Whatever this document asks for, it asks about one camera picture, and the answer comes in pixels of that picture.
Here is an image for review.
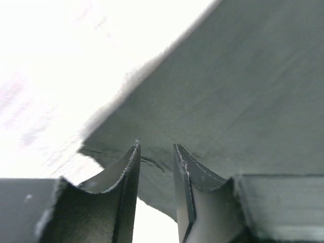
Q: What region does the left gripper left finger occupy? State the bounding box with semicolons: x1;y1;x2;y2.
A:
1;143;141;243

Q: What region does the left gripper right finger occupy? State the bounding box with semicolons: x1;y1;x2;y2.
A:
174;144;323;242

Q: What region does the black long sleeve shirt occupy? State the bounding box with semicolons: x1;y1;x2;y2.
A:
80;1;323;219

